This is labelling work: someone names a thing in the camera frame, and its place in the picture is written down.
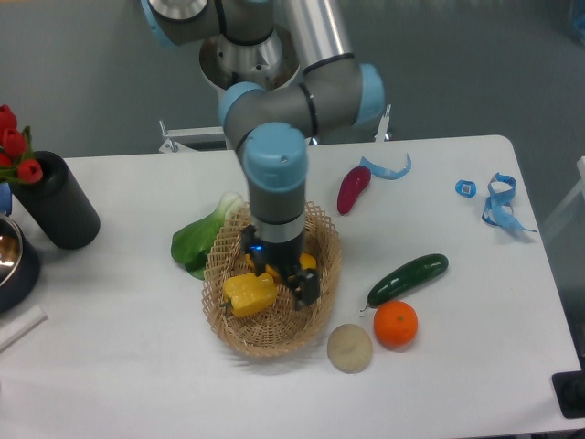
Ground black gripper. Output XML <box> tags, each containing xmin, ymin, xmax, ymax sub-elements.
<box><xmin>240</xmin><ymin>224</ymin><xmax>319</xmax><ymax>311</ymax></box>

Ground yellow bell pepper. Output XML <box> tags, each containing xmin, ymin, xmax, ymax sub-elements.
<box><xmin>220</xmin><ymin>273</ymin><xmax>278</xmax><ymax>318</ymax></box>

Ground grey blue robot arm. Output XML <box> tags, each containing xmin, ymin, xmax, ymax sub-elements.
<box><xmin>142</xmin><ymin>1</ymin><xmax>385</xmax><ymax>307</ymax></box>

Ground woven wicker basket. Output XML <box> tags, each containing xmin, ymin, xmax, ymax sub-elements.
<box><xmin>202</xmin><ymin>201</ymin><xmax>342</xmax><ymax>357</ymax></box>

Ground yellow mango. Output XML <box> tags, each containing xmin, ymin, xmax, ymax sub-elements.
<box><xmin>245</xmin><ymin>252</ymin><xmax>317</xmax><ymax>283</ymax></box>

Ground green bok choy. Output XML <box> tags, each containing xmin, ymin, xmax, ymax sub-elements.
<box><xmin>171</xmin><ymin>192</ymin><xmax>244</xmax><ymax>281</ymax></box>

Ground purple eggplant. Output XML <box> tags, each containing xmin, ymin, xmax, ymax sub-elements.
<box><xmin>336</xmin><ymin>166</ymin><xmax>371</xmax><ymax>215</ymax></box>

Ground beige steamed bun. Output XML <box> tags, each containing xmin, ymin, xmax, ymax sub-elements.
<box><xmin>326</xmin><ymin>324</ymin><xmax>373</xmax><ymax>374</ymax></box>

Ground blue ribbon strip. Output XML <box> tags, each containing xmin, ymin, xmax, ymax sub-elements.
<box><xmin>359</xmin><ymin>155</ymin><xmax>412</xmax><ymax>180</ymax></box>

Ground orange tangerine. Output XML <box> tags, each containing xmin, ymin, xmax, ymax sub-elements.
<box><xmin>373</xmin><ymin>300</ymin><xmax>419</xmax><ymax>348</ymax></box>

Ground green cucumber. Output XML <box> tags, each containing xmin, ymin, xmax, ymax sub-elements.
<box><xmin>363</xmin><ymin>253</ymin><xmax>450</xmax><ymax>311</ymax></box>

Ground small blue tape roll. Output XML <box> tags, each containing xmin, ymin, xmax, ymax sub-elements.
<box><xmin>454</xmin><ymin>179</ymin><xmax>477</xmax><ymax>199</ymax></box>

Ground blue tangled ribbon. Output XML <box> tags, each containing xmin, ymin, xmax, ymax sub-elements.
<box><xmin>481</xmin><ymin>172</ymin><xmax>537</xmax><ymax>232</ymax></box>

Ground black cylindrical vase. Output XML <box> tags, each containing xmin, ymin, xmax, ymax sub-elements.
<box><xmin>10</xmin><ymin>151</ymin><xmax>101</xmax><ymax>250</ymax></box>

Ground dark metal bowl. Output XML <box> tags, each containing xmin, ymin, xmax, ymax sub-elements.
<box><xmin>1</xmin><ymin>214</ymin><xmax>40</xmax><ymax>313</ymax></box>

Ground red tulip flowers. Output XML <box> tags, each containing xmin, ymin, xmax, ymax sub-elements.
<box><xmin>1</xmin><ymin>104</ymin><xmax>44</xmax><ymax>185</ymax></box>

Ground black device at edge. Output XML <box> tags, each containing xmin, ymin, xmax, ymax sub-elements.
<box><xmin>551</xmin><ymin>370</ymin><xmax>584</xmax><ymax>419</ymax></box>

